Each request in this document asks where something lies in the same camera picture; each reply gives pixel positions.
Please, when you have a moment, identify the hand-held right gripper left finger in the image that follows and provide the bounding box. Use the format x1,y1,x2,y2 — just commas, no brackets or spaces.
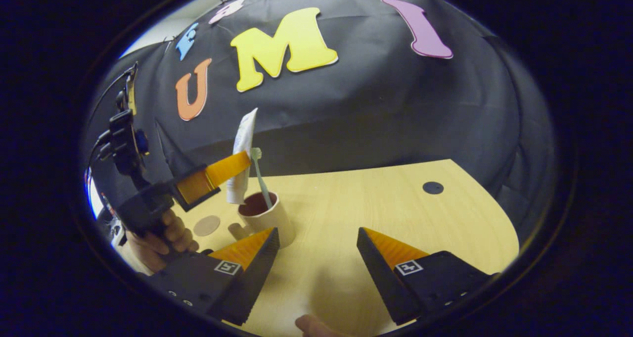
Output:
148,227,280,326

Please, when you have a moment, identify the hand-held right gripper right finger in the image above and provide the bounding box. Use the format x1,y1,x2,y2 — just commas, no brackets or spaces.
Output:
357,227,497,326

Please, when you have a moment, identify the white toothpaste tube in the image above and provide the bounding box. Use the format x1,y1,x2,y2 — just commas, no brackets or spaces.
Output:
226,107,259,205

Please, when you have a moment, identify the pale green toothbrush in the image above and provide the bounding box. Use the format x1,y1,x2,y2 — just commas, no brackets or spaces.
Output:
250,147,273,210

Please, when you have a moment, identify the round brown coaster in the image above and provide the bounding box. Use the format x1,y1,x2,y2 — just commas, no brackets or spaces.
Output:
193,215,222,237

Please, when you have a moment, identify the beige cup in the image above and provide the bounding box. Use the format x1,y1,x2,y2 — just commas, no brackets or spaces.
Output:
228,191,297,249

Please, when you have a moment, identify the wooden desktop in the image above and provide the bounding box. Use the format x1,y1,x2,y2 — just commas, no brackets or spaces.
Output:
116,159,520,337

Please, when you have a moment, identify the black clamp stand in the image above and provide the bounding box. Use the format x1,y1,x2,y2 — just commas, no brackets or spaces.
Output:
96,62,150,179

